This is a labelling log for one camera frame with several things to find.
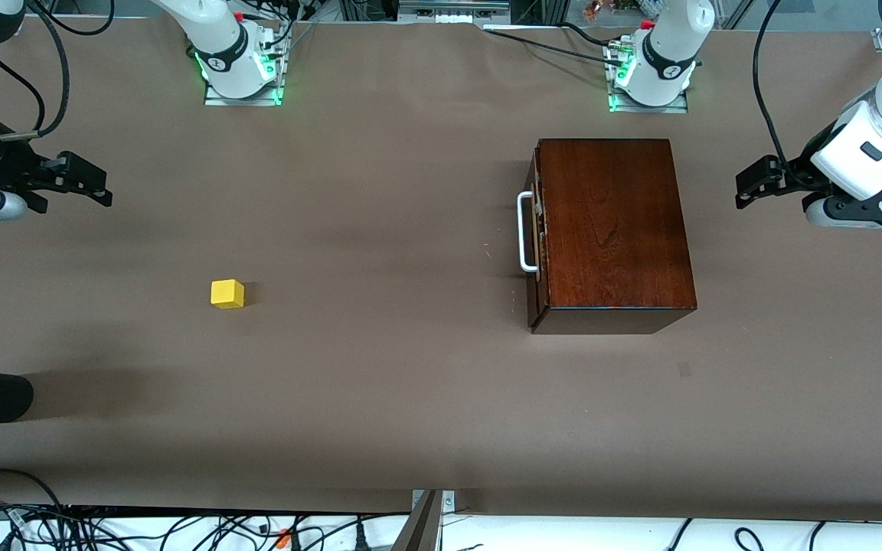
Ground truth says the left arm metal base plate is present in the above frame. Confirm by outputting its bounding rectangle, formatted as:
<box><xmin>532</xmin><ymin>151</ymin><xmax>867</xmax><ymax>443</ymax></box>
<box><xmin>604</xmin><ymin>34</ymin><xmax>691</xmax><ymax>115</ymax></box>

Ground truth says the white power strip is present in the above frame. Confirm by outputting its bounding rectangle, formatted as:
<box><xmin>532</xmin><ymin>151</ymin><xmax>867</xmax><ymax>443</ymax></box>
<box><xmin>397</xmin><ymin>0</ymin><xmax>512</xmax><ymax>25</ymax></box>

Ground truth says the black cable tangle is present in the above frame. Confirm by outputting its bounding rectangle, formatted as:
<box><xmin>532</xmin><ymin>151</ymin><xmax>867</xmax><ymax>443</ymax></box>
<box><xmin>0</xmin><ymin>468</ymin><xmax>411</xmax><ymax>551</ymax></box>

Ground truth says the yellow cube block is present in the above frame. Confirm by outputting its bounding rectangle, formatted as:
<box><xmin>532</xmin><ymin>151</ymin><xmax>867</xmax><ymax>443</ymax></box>
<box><xmin>211</xmin><ymin>279</ymin><xmax>246</xmax><ymax>311</ymax></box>

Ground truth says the dark brown wooden cabinet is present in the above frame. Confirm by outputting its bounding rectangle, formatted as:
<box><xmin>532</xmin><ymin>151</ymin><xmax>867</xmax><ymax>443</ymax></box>
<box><xmin>527</xmin><ymin>138</ymin><xmax>699</xmax><ymax>336</ymax></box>

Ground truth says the wooden drawer with white handle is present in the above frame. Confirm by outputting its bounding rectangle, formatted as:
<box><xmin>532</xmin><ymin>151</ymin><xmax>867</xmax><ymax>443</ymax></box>
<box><xmin>517</xmin><ymin>142</ymin><xmax>547</xmax><ymax>330</ymax></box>

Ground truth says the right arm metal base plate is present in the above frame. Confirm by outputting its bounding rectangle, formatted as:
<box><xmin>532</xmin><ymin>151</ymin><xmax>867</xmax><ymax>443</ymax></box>
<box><xmin>203</xmin><ymin>23</ymin><xmax>289</xmax><ymax>107</ymax></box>

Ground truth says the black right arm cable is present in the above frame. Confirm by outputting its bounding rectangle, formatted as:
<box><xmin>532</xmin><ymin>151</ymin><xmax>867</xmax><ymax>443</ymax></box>
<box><xmin>0</xmin><ymin>0</ymin><xmax>116</xmax><ymax>141</ymax></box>

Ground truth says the grey metal bracket beam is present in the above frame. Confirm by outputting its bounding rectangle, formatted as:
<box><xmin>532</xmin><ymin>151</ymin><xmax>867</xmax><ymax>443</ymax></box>
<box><xmin>391</xmin><ymin>488</ymin><xmax>457</xmax><ymax>551</ymax></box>

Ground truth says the black base power cable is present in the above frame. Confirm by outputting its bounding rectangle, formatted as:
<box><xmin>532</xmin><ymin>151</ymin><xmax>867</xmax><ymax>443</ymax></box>
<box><xmin>483</xmin><ymin>25</ymin><xmax>626</xmax><ymax>66</ymax></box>

